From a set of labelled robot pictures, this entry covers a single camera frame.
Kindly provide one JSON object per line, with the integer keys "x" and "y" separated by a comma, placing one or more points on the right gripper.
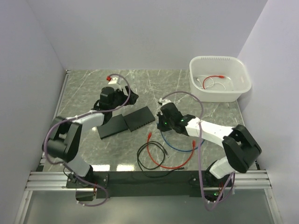
{"x": 160, "y": 126}

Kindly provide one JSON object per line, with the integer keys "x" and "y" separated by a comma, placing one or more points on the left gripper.
{"x": 132, "y": 98}

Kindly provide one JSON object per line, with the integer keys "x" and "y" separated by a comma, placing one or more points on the black network switch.
{"x": 139, "y": 118}

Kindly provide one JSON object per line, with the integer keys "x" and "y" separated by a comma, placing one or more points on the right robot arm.
{"x": 241, "y": 149}

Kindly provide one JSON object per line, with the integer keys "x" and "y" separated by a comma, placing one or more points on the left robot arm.
{"x": 62, "y": 141}

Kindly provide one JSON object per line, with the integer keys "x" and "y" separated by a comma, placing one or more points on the black flat box left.
{"x": 114, "y": 126}

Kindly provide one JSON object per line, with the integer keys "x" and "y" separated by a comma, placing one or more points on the white plastic basin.
{"x": 218, "y": 78}

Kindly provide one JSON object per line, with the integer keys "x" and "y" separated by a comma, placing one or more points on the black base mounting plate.
{"x": 136, "y": 183}

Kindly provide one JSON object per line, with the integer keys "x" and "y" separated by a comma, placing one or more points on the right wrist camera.
{"x": 163, "y": 101}

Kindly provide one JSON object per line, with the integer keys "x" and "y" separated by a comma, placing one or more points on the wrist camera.
{"x": 114, "y": 82}
{"x": 163, "y": 101}

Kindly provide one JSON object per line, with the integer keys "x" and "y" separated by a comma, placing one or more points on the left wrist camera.
{"x": 114, "y": 82}

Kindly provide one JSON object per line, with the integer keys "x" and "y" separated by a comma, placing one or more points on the aluminium frame rail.
{"x": 56, "y": 181}

